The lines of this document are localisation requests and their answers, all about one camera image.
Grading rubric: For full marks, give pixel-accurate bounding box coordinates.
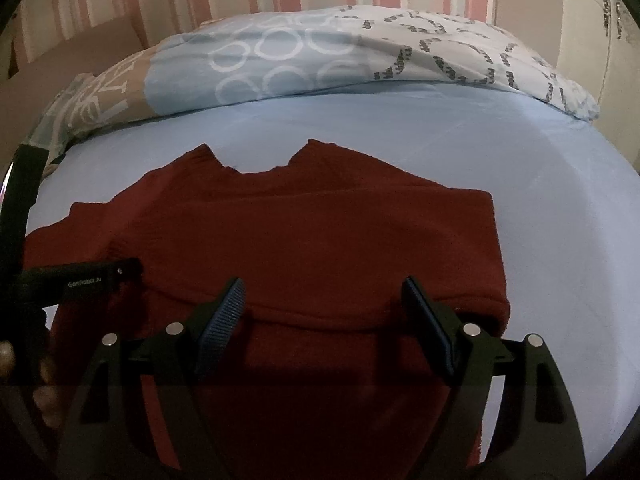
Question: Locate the light blue bed sheet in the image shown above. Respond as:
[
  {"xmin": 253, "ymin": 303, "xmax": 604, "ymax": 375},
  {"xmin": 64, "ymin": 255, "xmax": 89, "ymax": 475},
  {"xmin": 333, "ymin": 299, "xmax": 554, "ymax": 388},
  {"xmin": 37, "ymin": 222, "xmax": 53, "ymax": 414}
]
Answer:
[{"xmin": 27, "ymin": 82, "xmax": 639, "ymax": 468}]

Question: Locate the dark red knitted sweater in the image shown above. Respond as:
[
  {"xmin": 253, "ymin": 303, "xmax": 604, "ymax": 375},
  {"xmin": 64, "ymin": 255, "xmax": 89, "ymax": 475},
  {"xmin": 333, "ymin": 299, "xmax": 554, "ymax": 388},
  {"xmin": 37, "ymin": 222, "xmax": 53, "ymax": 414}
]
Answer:
[{"xmin": 22, "ymin": 138, "xmax": 512, "ymax": 480}]

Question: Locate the brown bed headboard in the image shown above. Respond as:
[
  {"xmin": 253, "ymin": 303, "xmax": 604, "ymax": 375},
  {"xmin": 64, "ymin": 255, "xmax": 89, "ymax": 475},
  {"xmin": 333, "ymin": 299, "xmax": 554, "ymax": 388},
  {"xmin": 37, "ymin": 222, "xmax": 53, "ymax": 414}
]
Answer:
[{"xmin": 1, "ymin": 16, "xmax": 143, "ymax": 169}]

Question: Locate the white wardrobe with stickers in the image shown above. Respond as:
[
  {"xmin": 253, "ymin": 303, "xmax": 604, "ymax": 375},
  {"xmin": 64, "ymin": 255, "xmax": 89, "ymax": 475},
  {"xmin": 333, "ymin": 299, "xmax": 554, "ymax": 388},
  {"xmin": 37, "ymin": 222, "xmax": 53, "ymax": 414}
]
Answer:
[{"xmin": 558, "ymin": 0, "xmax": 639, "ymax": 167}]

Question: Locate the left hand holding gripper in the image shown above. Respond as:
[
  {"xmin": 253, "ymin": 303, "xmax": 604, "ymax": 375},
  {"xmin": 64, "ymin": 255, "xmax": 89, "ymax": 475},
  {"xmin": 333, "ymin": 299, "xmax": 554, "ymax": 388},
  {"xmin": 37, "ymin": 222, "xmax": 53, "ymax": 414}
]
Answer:
[{"xmin": 0, "ymin": 341, "xmax": 64, "ymax": 430}]

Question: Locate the patterned blue beige duvet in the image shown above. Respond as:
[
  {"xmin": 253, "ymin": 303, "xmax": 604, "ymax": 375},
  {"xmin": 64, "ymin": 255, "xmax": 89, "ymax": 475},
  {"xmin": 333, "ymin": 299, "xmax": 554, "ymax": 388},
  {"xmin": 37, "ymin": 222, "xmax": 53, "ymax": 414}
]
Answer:
[{"xmin": 25, "ymin": 6, "xmax": 600, "ymax": 160}]

